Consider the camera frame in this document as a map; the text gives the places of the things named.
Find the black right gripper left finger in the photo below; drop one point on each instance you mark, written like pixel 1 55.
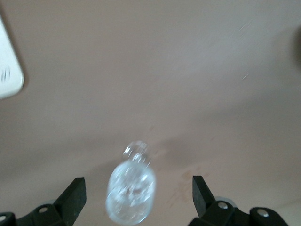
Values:
pixel 68 204

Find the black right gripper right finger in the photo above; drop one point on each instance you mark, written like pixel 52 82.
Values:
pixel 207 207

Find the clear stemmed wine glass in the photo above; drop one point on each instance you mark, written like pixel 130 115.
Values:
pixel 131 188

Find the brown table cloth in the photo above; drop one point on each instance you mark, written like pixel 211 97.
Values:
pixel 150 82

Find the cream tray with rabbit print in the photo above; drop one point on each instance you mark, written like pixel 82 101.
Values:
pixel 9 70

